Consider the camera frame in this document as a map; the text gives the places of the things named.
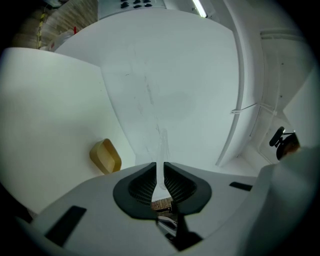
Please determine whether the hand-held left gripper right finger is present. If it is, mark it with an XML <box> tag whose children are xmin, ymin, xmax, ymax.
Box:
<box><xmin>163</xmin><ymin>161</ymin><xmax>258</xmax><ymax>241</ymax></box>

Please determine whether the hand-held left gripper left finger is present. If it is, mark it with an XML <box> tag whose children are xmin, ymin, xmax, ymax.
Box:
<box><xmin>14</xmin><ymin>161</ymin><xmax>181</xmax><ymax>256</ymax></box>

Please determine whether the yellow plastic tray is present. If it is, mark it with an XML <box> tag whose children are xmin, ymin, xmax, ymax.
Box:
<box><xmin>89</xmin><ymin>138</ymin><xmax>123</xmax><ymax>175</ymax></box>

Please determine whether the person's white shirt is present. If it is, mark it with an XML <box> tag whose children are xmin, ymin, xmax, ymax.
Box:
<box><xmin>249</xmin><ymin>146</ymin><xmax>317</xmax><ymax>241</ymax></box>

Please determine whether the black clamp device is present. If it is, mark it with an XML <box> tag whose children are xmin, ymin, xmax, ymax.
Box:
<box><xmin>275</xmin><ymin>131</ymin><xmax>301</xmax><ymax>162</ymax></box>

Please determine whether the white table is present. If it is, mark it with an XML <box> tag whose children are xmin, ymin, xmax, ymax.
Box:
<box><xmin>0</xmin><ymin>46</ymin><xmax>137</xmax><ymax>216</ymax></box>

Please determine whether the clear plastic bag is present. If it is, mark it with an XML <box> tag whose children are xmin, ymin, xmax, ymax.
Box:
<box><xmin>48</xmin><ymin>29</ymin><xmax>76</xmax><ymax>52</ymax></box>

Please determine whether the white ceiling light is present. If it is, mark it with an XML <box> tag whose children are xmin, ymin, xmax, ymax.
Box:
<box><xmin>191</xmin><ymin>0</ymin><xmax>209</xmax><ymax>19</ymax></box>

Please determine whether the yellow black striped tape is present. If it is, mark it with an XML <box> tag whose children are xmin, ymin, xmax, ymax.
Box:
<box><xmin>36</xmin><ymin>13</ymin><xmax>47</xmax><ymax>49</ymax></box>

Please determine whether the head-worn black camera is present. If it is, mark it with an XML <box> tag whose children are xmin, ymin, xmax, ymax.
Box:
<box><xmin>269</xmin><ymin>126</ymin><xmax>287</xmax><ymax>148</ymax></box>

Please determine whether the white wall panel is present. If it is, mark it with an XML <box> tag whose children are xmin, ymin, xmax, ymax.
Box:
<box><xmin>97</xmin><ymin>0</ymin><xmax>167</xmax><ymax>21</ymax></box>

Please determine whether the group of black wall holders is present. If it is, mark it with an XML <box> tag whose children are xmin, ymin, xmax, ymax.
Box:
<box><xmin>120</xmin><ymin>0</ymin><xmax>154</xmax><ymax>10</ymax></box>

